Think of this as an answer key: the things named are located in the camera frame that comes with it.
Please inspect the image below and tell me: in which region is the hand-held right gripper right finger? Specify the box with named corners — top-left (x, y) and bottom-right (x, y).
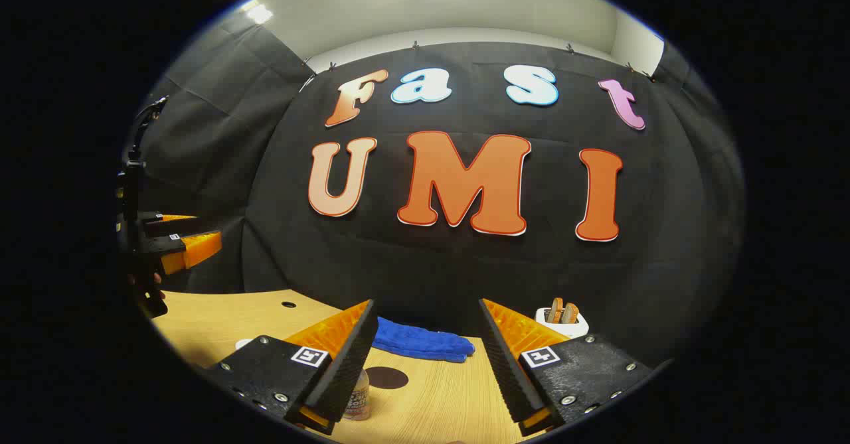
top-left (478, 298), bottom-right (655, 438)

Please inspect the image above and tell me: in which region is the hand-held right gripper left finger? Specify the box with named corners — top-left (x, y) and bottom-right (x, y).
top-left (199, 299), bottom-right (379, 436)

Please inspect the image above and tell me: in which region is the silver water bottle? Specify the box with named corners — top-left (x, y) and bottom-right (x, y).
top-left (342, 368), bottom-right (371, 421)

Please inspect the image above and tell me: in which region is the white toaster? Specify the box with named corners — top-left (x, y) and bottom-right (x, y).
top-left (535, 306), bottom-right (590, 340)

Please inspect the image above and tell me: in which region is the blue towel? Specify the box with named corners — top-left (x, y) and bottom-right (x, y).
top-left (372, 317), bottom-right (476, 364)

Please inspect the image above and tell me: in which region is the black backdrop cloth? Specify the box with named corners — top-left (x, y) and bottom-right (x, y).
top-left (129, 13), bottom-right (748, 365)

